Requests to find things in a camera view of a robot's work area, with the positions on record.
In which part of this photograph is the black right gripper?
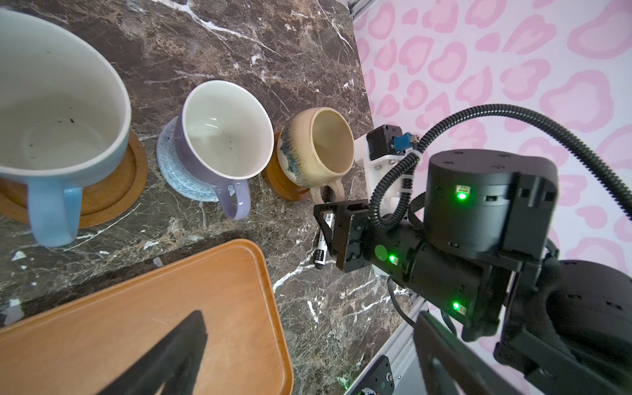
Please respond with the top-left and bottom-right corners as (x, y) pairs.
(314, 200), (395, 273)

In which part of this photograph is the light blue woven coaster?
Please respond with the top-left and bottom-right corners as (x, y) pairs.
(156, 117), (222, 202)

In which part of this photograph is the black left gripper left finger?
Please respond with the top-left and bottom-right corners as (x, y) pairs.
(100, 310), (208, 394)

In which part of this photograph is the blue handled white mug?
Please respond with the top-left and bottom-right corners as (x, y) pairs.
(1, 9), (132, 248)

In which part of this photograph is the white marker pen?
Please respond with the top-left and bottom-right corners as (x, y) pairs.
(314, 212), (334, 269)

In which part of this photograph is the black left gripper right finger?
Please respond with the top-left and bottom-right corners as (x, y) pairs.
(414, 312), (519, 394)

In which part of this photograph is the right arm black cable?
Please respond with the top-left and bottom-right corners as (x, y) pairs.
(368, 103), (632, 233)

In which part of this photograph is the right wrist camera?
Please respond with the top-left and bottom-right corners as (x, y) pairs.
(354, 124), (418, 198)

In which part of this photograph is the dark wooden saucer coaster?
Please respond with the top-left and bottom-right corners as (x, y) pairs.
(1, 133), (148, 228)

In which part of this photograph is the beige glazed mug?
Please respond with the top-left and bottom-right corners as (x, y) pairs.
(276, 107), (354, 205)

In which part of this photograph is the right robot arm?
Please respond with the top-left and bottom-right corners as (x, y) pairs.
(314, 149), (631, 394)

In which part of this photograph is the orange plastic tray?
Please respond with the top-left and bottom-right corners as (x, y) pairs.
(1, 240), (294, 394)

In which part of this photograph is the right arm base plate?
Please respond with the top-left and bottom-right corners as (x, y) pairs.
(346, 355), (395, 395)

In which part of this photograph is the brown wooden saucer coaster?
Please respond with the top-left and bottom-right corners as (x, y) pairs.
(263, 130), (311, 202)

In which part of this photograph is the purple mug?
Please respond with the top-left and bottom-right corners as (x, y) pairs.
(174, 80), (274, 221)

